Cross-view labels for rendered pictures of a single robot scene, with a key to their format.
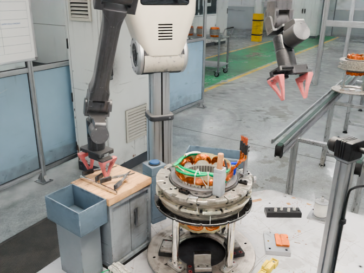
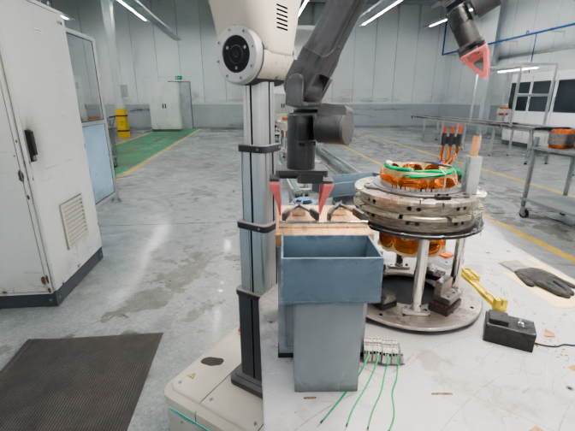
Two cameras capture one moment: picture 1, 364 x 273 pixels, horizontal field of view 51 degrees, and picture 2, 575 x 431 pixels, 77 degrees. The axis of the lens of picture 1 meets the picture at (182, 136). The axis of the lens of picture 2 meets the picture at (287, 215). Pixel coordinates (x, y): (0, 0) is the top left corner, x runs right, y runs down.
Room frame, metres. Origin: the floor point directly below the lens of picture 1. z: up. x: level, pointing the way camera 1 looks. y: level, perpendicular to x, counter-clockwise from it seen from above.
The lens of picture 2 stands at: (0.63, 0.75, 1.31)
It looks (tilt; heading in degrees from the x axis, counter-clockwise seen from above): 18 degrees down; 322
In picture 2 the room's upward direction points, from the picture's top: straight up
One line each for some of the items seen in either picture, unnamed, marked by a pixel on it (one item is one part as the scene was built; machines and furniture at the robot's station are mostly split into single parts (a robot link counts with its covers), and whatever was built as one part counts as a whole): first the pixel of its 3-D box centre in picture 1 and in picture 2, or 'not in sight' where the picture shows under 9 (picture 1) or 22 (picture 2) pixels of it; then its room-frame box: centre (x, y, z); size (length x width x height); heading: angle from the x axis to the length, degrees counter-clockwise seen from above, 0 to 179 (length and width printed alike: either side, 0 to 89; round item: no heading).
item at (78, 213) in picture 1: (78, 235); (326, 315); (1.05, 0.33, 0.92); 0.17 x 0.11 x 0.28; 53
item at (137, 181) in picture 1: (111, 182); (319, 223); (1.17, 0.24, 1.05); 0.20 x 0.19 x 0.02; 143
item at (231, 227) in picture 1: (230, 241); (458, 256); (1.05, -0.17, 0.91); 0.02 x 0.02 x 0.21
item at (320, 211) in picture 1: (320, 208); not in sight; (1.40, -0.60, 0.82); 0.06 x 0.06 x 0.06
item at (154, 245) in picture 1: (201, 251); (406, 288); (1.14, -0.08, 0.80); 0.39 x 0.39 x 0.01
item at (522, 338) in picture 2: not in sight; (508, 328); (0.87, -0.08, 0.81); 0.10 x 0.06 x 0.06; 25
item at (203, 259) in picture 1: (202, 261); (447, 289); (1.02, -0.07, 0.85); 0.06 x 0.04 x 0.05; 95
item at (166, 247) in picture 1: (167, 245); (382, 294); (1.13, 0.05, 0.83); 0.05 x 0.04 x 0.02; 171
